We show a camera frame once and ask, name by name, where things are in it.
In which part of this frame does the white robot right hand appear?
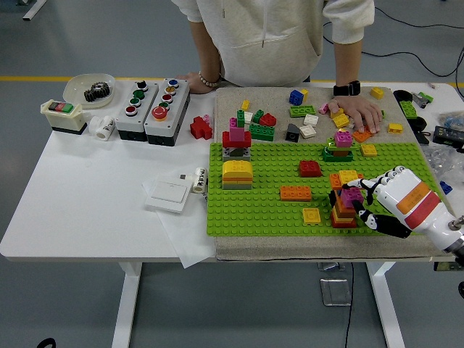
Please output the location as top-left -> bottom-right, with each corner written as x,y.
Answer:
341,165 -> 464,253

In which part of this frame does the person's right hand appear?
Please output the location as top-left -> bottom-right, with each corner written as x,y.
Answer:
176,72 -> 218,94

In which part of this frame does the person's left hand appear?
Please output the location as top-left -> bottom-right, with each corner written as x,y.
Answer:
328,96 -> 384,133

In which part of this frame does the magenta square toy brick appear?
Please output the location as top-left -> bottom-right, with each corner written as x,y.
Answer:
340,187 -> 363,209
333,130 -> 355,149

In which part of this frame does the orange long brick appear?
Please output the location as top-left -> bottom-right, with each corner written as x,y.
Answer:
352,128 -> 374,144
280,186 -> 313,203

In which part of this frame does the red cross-shaped brick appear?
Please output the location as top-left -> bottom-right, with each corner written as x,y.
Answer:
190,115 -> 214,141

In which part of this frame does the red wide brick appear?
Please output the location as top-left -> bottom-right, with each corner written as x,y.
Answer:
222,131 -> 252,149

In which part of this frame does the magenta tall brick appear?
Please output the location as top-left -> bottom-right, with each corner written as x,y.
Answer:
228,117 -> 246,144

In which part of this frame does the yellow square brick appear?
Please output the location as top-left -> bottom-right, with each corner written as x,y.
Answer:
339,170 -> 363,186

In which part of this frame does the orange wide brick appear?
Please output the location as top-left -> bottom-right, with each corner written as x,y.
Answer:
329,173 -> 368,192

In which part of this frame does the red-orange base brick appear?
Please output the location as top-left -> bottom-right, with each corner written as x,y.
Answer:
331,217 -> 359,230

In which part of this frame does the orange square brick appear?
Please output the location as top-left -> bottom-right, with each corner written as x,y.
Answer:
333,204 -> 358,218

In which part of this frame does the red sloped brick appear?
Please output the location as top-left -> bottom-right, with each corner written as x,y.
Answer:
299,159 -> 323,178

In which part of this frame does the grey brick base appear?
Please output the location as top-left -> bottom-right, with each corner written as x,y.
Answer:
223,146 -> 252,163

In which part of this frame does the dark green long brick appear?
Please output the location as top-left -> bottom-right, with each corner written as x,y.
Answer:
249,123 -> 276,142

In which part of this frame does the yellow rounded brick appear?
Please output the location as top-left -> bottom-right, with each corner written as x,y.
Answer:
222,160 -> 254,178

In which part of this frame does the grey wide brick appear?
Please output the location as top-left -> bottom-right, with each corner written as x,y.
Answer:
222,180 -> 254,191

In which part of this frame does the green studded baseplate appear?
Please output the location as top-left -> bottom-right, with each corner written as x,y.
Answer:
205,142 -> 463,239

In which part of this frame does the black smartwatch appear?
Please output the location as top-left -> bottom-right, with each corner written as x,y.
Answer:
332,80 -> 362,98

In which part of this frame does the clear plastic bag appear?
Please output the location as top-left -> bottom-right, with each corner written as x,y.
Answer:
423,146 -> 464,182

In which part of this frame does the grey emergency-stop control box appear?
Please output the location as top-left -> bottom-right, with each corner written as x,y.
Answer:
144,78 -> 191,147

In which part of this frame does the grey green tool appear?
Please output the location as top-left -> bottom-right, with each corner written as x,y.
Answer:
411,91 -> 435,108

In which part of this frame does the grey four-button control box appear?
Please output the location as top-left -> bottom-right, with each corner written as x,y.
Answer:
115,80 -> 160,141

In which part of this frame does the black device green print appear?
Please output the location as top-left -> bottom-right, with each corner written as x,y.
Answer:
433,125 -> 464,149

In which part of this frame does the black desk control unit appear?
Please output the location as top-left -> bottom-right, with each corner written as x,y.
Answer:
434,261 -> 464,273

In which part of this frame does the grey-brown foam mat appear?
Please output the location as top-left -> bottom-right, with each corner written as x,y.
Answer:
212,86 -> 464,262

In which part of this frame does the bag with blue parts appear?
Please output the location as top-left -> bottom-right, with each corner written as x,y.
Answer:
436,110 -> 464,131

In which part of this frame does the white table leg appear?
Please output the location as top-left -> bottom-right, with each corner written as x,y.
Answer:
365,261 -> 406,348
111,262 -> 143,348

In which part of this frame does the person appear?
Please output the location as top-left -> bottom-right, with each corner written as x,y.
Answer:
170,0 -> 384,133

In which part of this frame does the white tube with black writing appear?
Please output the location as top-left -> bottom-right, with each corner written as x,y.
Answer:
191,167 -> 207,194

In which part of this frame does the black metal gear stack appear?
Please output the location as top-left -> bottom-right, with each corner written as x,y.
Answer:
83,82 -> 112,103

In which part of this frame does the white pipe tee fitting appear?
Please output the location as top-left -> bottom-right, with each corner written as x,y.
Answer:
88,115 -> 116,141

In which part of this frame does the white translucent dish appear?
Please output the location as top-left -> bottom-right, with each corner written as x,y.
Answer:
63,73 -> 116,109

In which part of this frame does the large metal floor plate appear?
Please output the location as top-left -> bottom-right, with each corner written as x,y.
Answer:
319,277 -> 352,307

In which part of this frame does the white paper sheet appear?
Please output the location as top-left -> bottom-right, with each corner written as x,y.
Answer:
141,168 -> 218,270

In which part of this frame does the white furniture foot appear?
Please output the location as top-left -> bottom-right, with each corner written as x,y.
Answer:
21,0 -> 48,21

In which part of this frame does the dark green frame brick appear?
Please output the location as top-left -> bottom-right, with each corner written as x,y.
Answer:
322,149 -> 355,163

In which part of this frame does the black strap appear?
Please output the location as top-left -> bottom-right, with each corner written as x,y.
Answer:
411,116 -> 432,145

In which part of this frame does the looped black floor cable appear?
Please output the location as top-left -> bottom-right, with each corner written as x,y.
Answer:
362,46 -> 464,78

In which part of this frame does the white wall switch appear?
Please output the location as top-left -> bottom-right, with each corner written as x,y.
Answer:
144,180 -> 191,214

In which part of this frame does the cream red-green switch box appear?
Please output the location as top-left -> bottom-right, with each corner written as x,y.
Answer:
39,99 -> 88,136

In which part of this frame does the thin black hanging cable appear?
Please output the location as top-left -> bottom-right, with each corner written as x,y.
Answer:
344,261 -> 355,348

